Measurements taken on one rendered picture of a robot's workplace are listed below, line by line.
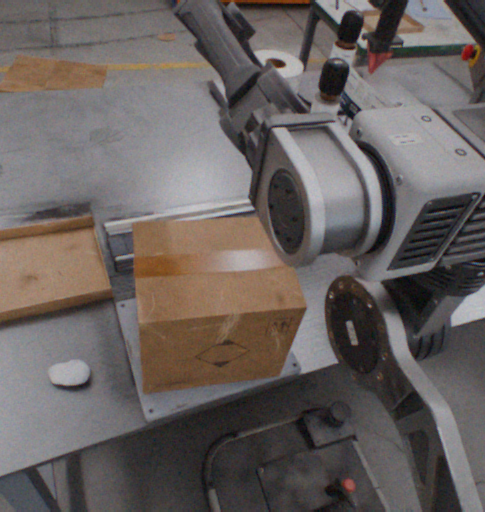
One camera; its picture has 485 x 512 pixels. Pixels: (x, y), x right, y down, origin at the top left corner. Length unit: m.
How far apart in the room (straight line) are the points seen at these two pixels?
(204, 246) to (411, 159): 0.51
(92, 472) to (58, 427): 0.85
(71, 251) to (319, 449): 1.02
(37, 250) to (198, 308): 0.61
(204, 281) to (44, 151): 0.92
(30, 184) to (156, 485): 1.10
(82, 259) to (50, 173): 0.37
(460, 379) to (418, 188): 1.94
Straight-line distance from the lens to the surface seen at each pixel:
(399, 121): 0.53
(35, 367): 1.10
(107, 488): 1.85
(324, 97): 1.53
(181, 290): 0.82
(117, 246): 1.22
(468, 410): 2.29
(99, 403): 1.04
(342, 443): 1.72
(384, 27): 1.40
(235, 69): 0.72
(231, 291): 0.82
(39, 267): 1.26
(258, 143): 0.53
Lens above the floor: 1.77
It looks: 48 degrees down
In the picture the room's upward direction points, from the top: 11 degrees clockwise
